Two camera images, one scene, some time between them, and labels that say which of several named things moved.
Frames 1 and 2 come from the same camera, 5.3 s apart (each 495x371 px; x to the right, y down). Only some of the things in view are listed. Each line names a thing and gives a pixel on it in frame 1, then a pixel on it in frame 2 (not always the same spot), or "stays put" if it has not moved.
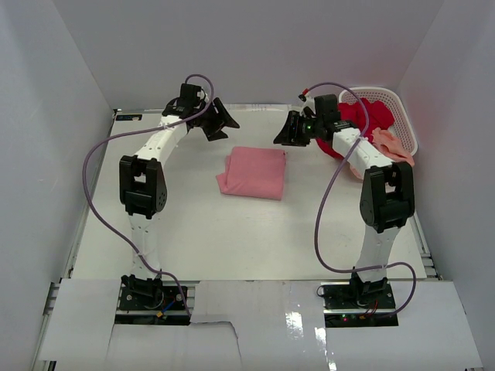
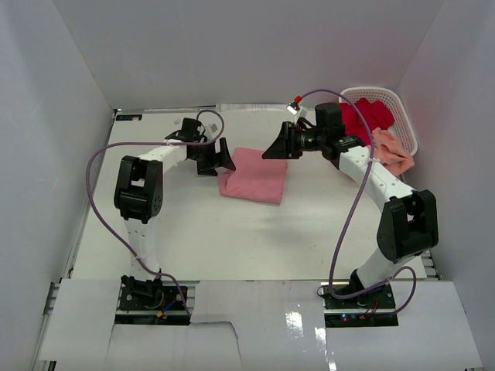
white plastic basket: (401, 127) stays put
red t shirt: (379, 115) stays put
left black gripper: (220, 120) → (223, 161)
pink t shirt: (254, 172) stays put
